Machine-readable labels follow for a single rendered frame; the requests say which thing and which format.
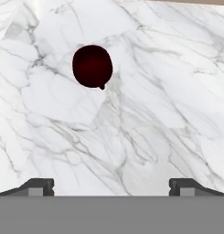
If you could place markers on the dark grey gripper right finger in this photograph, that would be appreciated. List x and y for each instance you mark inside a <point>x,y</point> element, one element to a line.
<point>183,185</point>

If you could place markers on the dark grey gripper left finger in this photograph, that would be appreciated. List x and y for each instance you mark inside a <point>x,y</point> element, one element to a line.
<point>40,184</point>

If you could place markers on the dark red mug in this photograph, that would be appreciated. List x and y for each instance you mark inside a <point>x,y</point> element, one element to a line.
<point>92,66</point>

